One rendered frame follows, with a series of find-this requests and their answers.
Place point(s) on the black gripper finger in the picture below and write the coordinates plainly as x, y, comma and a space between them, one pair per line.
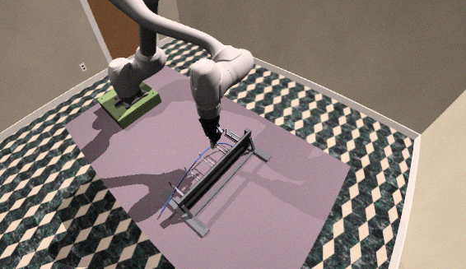
206, 129
215, 136

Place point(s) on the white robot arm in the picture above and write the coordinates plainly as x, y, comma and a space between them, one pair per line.
208, 82

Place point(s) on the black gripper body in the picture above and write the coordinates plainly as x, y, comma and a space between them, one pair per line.
213, 122

